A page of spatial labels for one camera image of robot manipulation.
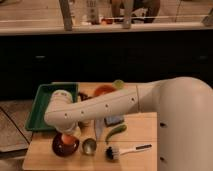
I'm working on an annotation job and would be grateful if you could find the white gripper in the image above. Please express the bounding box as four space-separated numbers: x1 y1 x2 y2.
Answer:
59 123 81 138

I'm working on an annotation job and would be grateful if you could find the orange apple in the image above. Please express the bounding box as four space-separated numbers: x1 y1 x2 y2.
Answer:
61 134 76 145

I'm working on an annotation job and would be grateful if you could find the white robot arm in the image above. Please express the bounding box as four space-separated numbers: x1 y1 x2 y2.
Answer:
44 77 213 171

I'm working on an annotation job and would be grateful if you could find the dark purple bowl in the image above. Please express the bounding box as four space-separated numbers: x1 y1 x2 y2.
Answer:
52 133 80 157

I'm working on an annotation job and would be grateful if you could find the orange bowl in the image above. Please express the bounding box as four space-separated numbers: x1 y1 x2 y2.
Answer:
93 85 115 97

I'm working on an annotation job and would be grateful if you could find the small metal cup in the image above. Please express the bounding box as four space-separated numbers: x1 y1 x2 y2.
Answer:
82 138 97 155

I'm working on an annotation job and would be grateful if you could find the dark small object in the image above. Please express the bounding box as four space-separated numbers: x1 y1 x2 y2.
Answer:
78 92 92 101

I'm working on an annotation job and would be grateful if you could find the green plastic tray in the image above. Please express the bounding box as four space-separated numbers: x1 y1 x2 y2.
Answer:
25 82 78 132

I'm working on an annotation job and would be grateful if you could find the blue sponge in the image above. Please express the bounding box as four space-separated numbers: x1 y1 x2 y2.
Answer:
105 115 124 127

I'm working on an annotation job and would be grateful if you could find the green chili pepper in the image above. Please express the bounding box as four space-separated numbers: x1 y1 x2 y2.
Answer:
105 124 127 144

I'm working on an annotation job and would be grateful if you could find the black dish brush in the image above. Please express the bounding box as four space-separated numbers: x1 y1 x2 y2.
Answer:
105 144 152 160

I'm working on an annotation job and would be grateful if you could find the green plastic cup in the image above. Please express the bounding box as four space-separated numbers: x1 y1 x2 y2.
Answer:
113 79 125 90

